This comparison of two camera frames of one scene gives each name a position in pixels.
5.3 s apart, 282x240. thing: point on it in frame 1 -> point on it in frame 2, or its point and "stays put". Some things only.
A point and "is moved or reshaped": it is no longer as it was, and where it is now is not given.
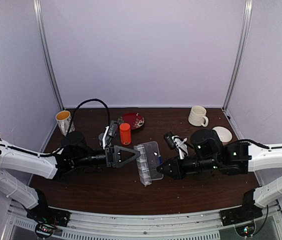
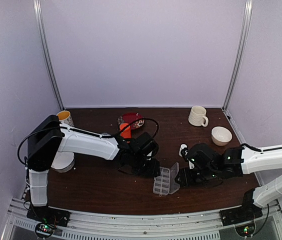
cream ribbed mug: (197, 116) stays put
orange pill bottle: (125, 132) stays put
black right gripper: (175, 172) -> (186, 180)
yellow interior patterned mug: (64, 119) stays put
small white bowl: (224, 135) stays put
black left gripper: (117, 161) -> (152, 172)
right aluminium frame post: (241, 53) stays put
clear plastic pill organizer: (147, 162) is moved or reshaped
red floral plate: (135, 120) stays put
